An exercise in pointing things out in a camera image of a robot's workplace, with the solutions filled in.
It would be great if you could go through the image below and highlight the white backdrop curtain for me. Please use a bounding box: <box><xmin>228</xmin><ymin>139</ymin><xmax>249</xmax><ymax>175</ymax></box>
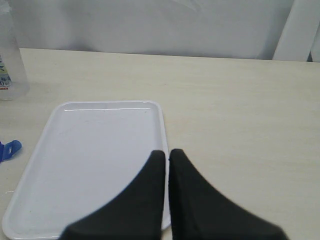
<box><xmin>8</xmin><ymin>0</ymin><xmax>298</xmax><ymax>60</ymax></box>

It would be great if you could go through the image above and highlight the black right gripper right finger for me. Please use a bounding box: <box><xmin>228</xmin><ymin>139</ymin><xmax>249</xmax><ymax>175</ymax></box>
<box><xmin>168</xmin><ymin>149</ymin><xmax>288</xmax><ymax>240</ymax></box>

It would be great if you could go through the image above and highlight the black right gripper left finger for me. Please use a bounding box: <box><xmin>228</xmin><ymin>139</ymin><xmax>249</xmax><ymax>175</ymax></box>
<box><xmin>60</xmin><ymin>150</ymin><xmax>166</xmax><ymax>240</ymax></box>

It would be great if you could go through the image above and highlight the blue plastic lid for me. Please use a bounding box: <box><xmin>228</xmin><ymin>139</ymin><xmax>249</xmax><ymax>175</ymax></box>
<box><xmin>0</xmin><ymin>140</ymin><xmax>22</xmax><ymax>163</ymax></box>

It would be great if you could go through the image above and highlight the clear plastic container with label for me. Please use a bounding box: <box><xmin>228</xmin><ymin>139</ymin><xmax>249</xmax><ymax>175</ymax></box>
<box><xmin>0</xmin><ymin>0</ymin><xmax>29</xmax><ymax>100</ymax></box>

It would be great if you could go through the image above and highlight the white rectangular tray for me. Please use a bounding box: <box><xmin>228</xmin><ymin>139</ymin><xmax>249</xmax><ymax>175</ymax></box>
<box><xmin>2</xmin><ymin>100</ymin><xmax>168</xmax><ymax>240</ymax></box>

